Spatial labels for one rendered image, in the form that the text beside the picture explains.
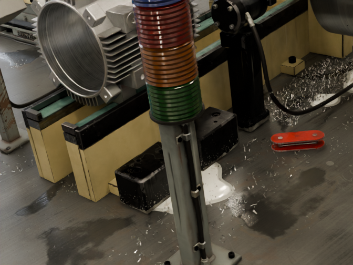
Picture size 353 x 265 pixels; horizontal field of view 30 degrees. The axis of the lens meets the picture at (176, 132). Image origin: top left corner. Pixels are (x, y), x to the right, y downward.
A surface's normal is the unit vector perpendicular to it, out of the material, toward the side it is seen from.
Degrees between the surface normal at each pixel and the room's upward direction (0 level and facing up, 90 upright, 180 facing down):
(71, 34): 81
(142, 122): 90
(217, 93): 90
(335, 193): 0
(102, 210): 0
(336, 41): 90
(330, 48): 90
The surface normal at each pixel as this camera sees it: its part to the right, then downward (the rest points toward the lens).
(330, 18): -0.52, 0.80
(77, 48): 0.62, -0.13
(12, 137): 0.74, 0.25
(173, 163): -0.65, 0.45
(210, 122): -0.13, -0.86
